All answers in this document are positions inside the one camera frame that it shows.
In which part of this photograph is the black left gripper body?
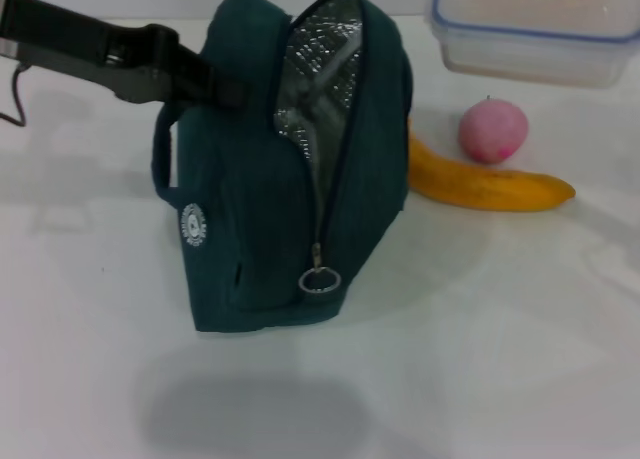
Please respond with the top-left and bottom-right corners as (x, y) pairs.
(0, 0), (186, 104)

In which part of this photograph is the dark teal insulated lunch bag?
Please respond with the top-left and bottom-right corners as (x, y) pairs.
(152, 0), (414, 335)

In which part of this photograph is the pink peach toy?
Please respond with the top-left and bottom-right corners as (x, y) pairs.
(458, 96), (530, 166)

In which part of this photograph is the yellow banana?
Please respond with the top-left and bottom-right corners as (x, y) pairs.
(407, 120), (577, 213)

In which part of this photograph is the clear plastic container blue seal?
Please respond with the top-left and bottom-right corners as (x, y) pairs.
(427, 0), (635, 91)

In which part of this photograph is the dark left wrist cable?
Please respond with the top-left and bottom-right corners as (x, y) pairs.
(0, 61), (29, 128)

